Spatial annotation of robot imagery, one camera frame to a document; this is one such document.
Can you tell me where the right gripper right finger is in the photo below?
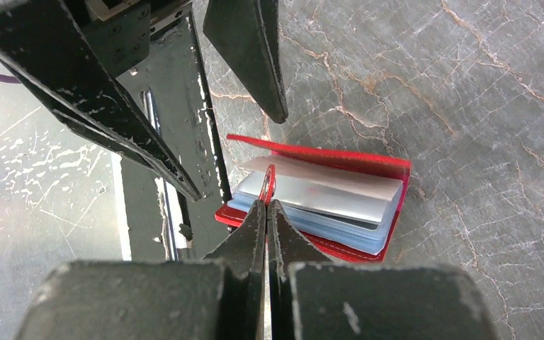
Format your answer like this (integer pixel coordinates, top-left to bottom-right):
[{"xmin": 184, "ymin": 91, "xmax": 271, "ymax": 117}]
[{"xmin": 267, "ymin": 200, "xmax": 496, "ymax": 339}]

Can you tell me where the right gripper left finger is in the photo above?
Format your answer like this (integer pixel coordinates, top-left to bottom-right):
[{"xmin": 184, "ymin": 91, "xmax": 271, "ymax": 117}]
[{"xmin": 16, "ymin": 200, "xmax": 266, "ymax": 339}]

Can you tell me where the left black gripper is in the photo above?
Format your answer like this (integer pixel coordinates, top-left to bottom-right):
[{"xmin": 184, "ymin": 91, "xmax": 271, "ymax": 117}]
[{"xmin": 0, "ymin": 0, "xmax": 288, "ymax": 201}]

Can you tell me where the red card holder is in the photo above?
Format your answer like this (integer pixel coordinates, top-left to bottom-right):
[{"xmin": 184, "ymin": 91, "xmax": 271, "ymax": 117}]
[{"xmin": 215, "ymin": 135, "xmax": 412, "ymax": 263}]

